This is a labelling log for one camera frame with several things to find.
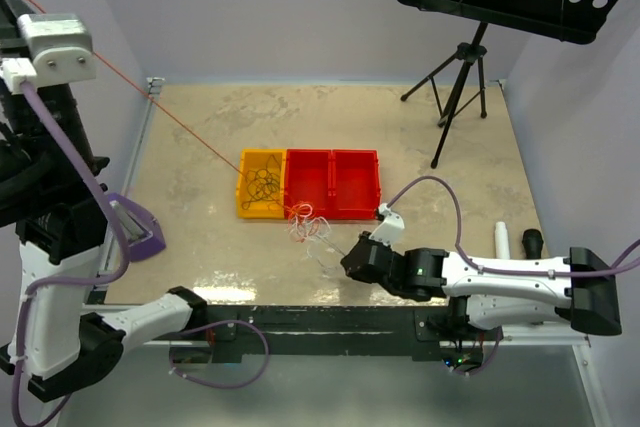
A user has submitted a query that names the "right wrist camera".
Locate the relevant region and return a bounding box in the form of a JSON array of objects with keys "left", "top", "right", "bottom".
[{"left": 369, "top": 203, "right": 405, "bottom": 247}]

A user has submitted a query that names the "red plastic bin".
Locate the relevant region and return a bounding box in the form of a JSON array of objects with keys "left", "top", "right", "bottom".
[
  {"left": 284, "top": 149, "right": 333, "bottom": 217},
  {"left": 329, "top": 150, "right": 381, "bottom": 221}
]

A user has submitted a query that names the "white cylinder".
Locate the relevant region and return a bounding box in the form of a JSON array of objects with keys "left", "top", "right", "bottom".
[{"left": 494, "top": 221, "right": 511, "bottom": 260}]

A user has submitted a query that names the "yellow plastic bin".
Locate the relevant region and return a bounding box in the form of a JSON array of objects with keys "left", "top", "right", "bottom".
[{"left": 235, "top": 149, "right": 287, "bottom": 220}]

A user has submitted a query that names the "black thin cable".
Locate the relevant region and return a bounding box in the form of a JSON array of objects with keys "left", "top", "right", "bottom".
[{"left": 241, "top": 154, "right": 284, "bottom": 211}]

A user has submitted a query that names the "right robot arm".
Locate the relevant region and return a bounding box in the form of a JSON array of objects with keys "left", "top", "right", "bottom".
[{"left": 341, "top": 232, "right": 622, "bottom": 340}]

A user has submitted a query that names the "aluminium frame rail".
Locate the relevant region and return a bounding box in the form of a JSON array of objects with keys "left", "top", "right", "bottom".
[{"left": 98, "top": 77, "right": 166, "bottom": 275}]

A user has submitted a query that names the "white thin cable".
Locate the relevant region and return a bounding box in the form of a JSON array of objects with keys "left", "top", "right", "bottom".
[{"left": 285, "top": 202, "right": 346, "bottom": 276}]

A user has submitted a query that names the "right red plastic bin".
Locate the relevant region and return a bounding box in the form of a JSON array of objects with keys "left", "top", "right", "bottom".
[{"left": 329, "top": 150, "right": 381, "bottom": 221}]

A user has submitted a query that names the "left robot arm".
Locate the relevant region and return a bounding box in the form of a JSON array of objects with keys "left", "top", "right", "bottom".
[{"left": 1, "top": 0, "right": 207, "bottom": 402}]

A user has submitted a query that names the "purple box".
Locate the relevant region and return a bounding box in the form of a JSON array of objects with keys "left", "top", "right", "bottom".
[{"left": 107, "top": 193, "right": 167, "bottom": 263}]

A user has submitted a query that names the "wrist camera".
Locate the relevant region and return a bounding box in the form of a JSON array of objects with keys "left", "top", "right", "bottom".
[
  {"left": 1, "top": 13, "right": 97, "bottom": 95},
  {"left": 369, "top": 203, "right": 405, "bottom": 247}
]

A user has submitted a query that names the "black cylinder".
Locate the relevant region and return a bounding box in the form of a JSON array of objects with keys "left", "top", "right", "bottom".
[{"left": 521, "top": 228, "right": 544, "bottom": 260}]

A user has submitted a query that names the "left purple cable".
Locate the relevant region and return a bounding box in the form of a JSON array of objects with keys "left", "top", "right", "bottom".
[{"left": 10, "top": 81, "right": 271, "bottom": 427}]

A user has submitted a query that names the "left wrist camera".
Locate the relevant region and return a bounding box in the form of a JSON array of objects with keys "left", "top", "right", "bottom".
[{"left": 1, "top": 13, "right": 97, "bottom": 95}]

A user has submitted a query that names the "middle red plastic bin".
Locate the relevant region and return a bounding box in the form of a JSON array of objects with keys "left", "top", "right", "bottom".
[{"left": 284, "top": 149, "right": 333, "bottom": 217}]

